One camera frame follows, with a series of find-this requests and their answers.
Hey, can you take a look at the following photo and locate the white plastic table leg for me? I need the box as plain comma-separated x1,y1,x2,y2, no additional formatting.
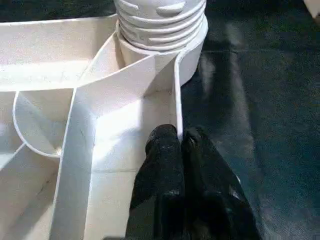
114,0,207,52

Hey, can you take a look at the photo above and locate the black work mat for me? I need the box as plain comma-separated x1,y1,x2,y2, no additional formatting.
0,0,320,240

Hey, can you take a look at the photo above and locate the white plastic table top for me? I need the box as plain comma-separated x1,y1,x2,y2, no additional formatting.
0,14,209,240

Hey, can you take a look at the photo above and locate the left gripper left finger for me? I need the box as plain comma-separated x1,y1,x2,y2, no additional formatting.
125,124,188,240

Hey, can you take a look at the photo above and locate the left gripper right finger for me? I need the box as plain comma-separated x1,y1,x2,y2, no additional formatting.
182,127,261,240

